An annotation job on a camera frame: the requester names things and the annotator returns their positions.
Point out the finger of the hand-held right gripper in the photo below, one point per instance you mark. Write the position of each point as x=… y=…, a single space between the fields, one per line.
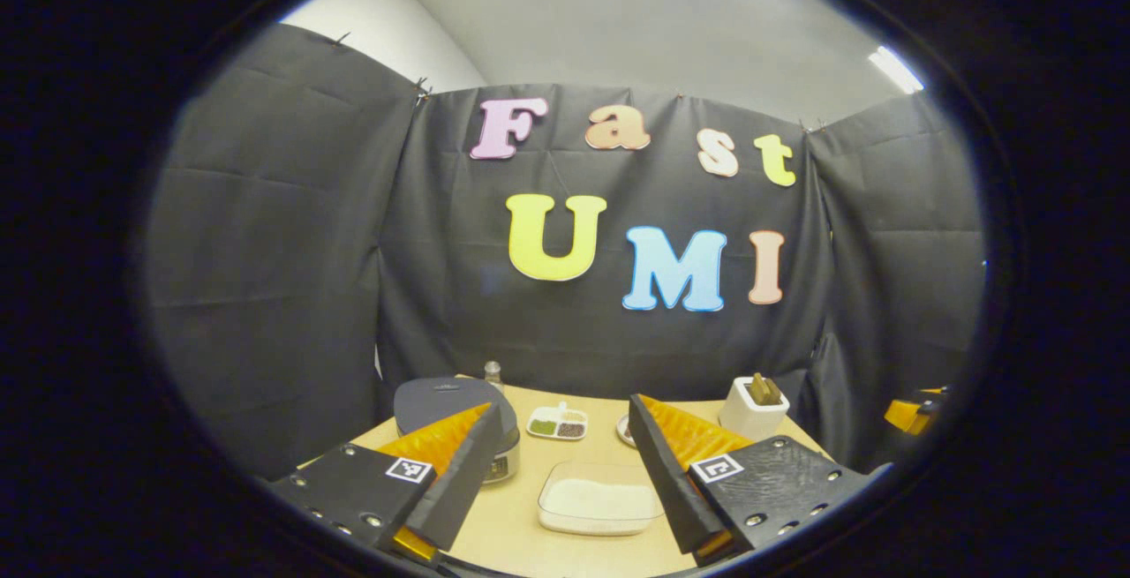
x=909 y=415

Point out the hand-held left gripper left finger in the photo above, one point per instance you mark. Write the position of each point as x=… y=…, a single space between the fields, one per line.
x=459 y=490

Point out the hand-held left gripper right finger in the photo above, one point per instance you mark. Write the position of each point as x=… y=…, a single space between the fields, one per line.
x=666 y=490

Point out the dark grey rice cooker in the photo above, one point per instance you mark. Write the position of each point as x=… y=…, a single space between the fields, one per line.
x=433 y=401

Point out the round white plate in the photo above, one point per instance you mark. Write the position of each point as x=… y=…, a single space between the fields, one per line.
x=623 y=437

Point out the clear plastic container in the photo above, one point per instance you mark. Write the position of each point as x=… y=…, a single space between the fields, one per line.
x=565 y=472

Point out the white divided bean dish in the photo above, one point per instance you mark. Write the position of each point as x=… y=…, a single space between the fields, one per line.
x=556 y=424

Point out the small clear glass bottle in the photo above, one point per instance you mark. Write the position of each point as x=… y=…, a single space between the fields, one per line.
x=493 y=375

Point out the small ceiling light panel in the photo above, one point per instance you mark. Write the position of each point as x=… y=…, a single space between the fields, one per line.
x=896 y=69

